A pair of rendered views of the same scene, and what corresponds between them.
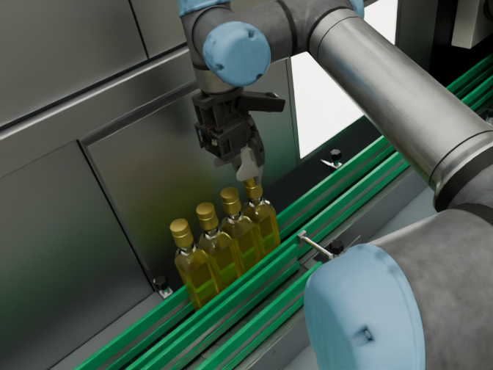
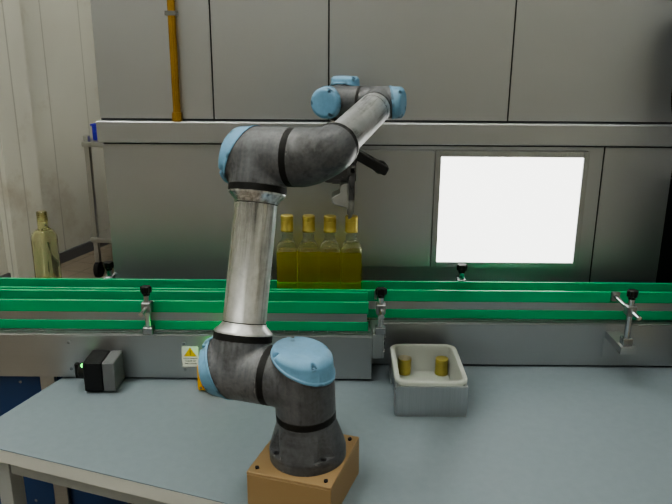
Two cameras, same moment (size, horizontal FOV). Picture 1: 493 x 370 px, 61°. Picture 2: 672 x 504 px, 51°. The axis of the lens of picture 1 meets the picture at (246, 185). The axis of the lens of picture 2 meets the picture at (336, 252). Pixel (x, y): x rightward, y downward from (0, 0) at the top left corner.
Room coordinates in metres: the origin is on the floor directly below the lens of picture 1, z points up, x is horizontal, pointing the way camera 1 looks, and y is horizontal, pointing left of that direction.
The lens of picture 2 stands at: (-0.92, -0.98, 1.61)
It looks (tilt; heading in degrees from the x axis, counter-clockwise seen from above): 17 degrees down; 33
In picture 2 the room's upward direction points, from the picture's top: straight up
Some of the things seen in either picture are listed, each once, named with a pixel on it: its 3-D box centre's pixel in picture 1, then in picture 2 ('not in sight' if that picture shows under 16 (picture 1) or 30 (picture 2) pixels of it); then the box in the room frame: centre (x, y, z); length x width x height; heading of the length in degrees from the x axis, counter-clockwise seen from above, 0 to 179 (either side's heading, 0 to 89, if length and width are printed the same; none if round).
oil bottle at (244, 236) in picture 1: (243, 251); (329, 277); (0.61, 0.04, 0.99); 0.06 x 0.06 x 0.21; 33
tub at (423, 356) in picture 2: not in sight; (426, 377); (0.56, -0.29, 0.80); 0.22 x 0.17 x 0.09; 33
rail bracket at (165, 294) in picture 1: (163, 292); not in sight; (0.58, 0.23, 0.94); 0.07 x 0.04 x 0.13; 33
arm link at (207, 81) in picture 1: (219, 73); not in sight; (0.63, 0.00, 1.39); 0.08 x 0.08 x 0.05
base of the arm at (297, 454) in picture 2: not in sight; (306, 431); (0.07, -0.27, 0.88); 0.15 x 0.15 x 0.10
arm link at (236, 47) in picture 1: (242, 42); (337, 101); (0.54, -0.03, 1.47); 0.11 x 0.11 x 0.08; 13
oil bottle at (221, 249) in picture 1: (222, 266); (308, 277); (0.58, 0.09, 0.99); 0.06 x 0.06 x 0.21; 34
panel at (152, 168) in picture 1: (281, 113); (425, 209); (0.88, -0.12, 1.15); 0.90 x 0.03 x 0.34; 123
